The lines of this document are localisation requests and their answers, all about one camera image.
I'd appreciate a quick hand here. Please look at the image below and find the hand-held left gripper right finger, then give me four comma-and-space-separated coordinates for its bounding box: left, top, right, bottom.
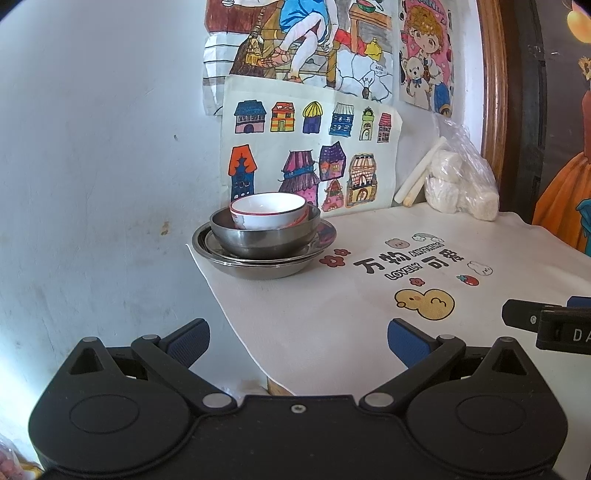
360, 318, 529, 414

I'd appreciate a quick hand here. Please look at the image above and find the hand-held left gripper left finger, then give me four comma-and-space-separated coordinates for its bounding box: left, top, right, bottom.
68, 318, 237, 414

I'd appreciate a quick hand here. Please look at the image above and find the stainless steel bowl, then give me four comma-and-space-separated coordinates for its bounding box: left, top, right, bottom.
210, 203, 321, 260

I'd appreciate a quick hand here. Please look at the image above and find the white printed tablecloth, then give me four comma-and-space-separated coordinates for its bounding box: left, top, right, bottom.
187, 203, 591, 398

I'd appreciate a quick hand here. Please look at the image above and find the orange dress poster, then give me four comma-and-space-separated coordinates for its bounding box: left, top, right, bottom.
531, 0, 591, 257

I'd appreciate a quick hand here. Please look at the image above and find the plastic bag of white buns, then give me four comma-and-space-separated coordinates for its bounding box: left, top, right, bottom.
425, 113, 500, 221

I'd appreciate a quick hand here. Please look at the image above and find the short white stick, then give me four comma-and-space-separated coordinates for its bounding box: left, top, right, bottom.
404, 175, 428, 206

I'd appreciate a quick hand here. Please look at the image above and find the long white stick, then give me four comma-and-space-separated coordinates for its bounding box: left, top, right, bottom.
394, 136, 448, 204

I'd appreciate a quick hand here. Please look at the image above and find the colourful houses drawing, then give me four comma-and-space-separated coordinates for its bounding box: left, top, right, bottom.
217, 74, 403, 217

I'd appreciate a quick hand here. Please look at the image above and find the teddy bear drawing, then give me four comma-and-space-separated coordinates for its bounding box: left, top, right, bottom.
398, 0, 456, 116

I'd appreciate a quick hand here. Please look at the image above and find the stone path figure drawing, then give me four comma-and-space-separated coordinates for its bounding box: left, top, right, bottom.
202, 0, 396, 116

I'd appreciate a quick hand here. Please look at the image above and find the wooden frame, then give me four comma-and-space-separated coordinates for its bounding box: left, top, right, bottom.
475, 0, 509, 186

